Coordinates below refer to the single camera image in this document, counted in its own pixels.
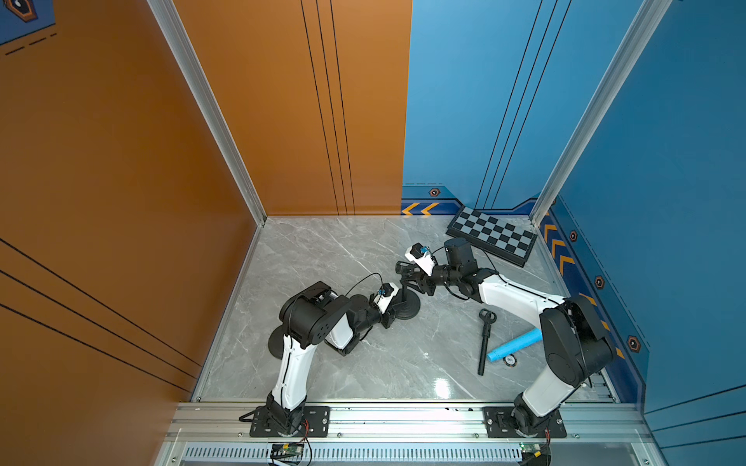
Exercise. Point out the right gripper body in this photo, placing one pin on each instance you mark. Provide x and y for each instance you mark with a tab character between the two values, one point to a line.
440	276

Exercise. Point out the left circuit board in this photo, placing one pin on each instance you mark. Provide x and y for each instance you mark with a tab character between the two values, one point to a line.
286	454

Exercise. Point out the aluminium front rail frame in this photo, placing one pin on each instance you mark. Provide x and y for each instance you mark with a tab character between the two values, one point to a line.
407	433

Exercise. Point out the circuit board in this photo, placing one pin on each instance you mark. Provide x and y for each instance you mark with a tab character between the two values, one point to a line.
286	454
539	456

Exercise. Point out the black round stand base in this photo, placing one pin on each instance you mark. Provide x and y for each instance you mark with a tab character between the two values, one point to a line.
406	305

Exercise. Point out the light blue tube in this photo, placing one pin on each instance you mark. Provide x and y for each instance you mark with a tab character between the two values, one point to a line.
515	345

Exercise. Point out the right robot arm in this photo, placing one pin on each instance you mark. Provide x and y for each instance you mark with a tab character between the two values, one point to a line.
576	343

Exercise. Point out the folded chess board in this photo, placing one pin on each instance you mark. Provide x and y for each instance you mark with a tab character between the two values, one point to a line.
494	235

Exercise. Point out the black mic clip pole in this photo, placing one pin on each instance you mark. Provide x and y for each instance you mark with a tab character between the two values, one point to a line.
488	318
406	271

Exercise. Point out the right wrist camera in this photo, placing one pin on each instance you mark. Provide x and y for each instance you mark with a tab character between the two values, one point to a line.
422	257

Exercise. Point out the right circuit board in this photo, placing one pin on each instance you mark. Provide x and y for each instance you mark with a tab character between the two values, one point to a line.
539	456

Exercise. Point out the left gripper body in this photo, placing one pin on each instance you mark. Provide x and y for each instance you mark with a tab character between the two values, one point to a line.
390	306

